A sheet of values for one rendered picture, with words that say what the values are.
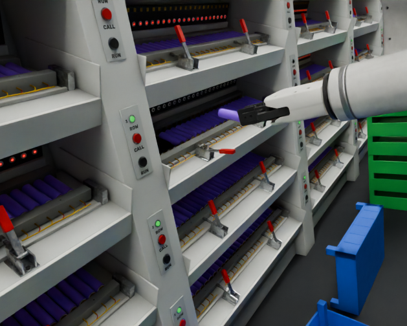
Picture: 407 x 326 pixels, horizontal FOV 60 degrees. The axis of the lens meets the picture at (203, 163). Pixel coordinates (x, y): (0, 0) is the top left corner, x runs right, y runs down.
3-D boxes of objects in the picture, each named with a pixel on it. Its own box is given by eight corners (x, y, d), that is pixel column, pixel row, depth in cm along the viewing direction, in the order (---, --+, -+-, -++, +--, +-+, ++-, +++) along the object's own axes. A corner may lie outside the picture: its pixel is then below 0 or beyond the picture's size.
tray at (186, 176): (288, 125, 114) (295, 97, 109) (166, 209, 69) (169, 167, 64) (235, 106, 123) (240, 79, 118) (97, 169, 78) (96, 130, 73)
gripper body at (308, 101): (344, 66, 58) (283, 83, 66) (324, 77, 51) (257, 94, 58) (353, 110, 60) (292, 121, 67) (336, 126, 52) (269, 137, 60)
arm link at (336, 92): (356, 60, 57) (337, 65, 59) (340, 68, 50) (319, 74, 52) (366, 110, 58) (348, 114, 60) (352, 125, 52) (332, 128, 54)
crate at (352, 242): (384, 258, 119) (359, 253, 124) (383, 204, 113) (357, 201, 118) (358, 316, 98) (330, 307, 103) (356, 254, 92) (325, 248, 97)
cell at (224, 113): (218, 108, 69) (247, 116, 66) (222, 107, 70) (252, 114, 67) (217, 118, 70) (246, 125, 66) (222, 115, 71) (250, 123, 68)
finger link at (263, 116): (307, 99, 57) (292, 100, 62) (263, 114, 56) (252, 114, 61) (308, 107, 57) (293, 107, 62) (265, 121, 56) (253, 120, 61)
